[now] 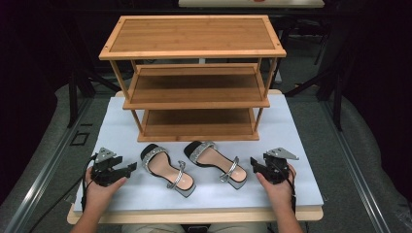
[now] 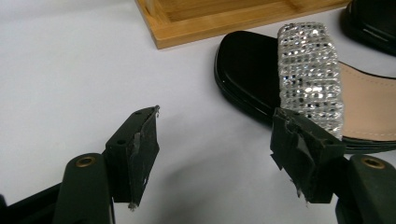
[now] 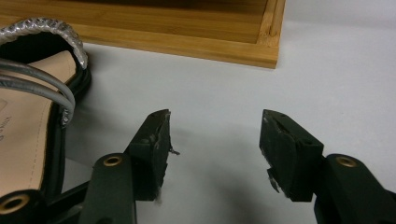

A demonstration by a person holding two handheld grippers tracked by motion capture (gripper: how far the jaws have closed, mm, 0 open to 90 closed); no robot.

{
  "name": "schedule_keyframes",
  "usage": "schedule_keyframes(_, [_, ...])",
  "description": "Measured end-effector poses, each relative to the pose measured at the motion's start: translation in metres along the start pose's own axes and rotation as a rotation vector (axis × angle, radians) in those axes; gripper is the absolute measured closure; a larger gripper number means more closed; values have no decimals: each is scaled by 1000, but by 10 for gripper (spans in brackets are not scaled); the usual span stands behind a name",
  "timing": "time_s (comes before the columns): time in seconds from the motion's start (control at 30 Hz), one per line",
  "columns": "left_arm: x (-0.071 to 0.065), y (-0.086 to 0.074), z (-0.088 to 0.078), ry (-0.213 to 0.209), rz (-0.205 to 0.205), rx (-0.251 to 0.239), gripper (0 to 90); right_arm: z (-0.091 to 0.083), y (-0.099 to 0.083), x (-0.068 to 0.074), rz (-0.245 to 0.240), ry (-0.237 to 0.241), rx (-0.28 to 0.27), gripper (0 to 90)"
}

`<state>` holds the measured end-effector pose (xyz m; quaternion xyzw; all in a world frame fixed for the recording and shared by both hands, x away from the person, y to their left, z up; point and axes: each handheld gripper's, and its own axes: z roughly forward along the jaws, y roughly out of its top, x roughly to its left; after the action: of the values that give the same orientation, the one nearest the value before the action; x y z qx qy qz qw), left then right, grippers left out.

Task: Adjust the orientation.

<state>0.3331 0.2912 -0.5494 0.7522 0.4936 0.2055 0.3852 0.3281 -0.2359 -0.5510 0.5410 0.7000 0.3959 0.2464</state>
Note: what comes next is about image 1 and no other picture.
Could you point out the wooden three-tier shoe rack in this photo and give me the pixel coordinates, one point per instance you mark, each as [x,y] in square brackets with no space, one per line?
[194,35]

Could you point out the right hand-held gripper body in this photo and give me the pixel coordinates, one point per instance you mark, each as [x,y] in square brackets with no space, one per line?
[277,170]

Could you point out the metal floor rail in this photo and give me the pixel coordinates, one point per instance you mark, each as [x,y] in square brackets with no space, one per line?
[42,181]
[356,168]

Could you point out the white table mat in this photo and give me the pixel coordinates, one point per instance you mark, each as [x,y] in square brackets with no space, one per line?
[226,197]

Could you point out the person's right hand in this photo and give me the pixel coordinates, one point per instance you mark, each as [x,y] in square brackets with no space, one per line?
[277,194]

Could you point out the light wooden table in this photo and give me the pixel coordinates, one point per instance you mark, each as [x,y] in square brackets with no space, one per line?
[194,218]

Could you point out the black metal stand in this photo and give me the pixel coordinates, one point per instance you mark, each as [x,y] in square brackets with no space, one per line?
[74,97]
[336,93]

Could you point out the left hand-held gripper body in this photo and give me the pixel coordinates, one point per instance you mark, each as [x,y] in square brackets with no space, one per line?
[104,171]

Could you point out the person's left hand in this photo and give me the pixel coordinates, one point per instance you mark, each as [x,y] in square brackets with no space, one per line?
[100,194]

